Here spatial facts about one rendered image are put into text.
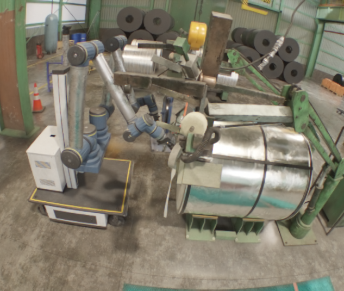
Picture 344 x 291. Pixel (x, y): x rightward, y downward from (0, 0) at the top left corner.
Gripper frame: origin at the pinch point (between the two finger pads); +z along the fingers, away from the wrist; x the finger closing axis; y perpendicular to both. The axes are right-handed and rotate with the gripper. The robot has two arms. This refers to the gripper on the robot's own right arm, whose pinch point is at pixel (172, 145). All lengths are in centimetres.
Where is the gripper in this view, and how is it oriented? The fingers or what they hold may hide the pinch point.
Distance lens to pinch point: 185.5
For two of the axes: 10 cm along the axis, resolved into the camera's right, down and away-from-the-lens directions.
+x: 7.5, -2.6, -6.1
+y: -1.7, 8.2, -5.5
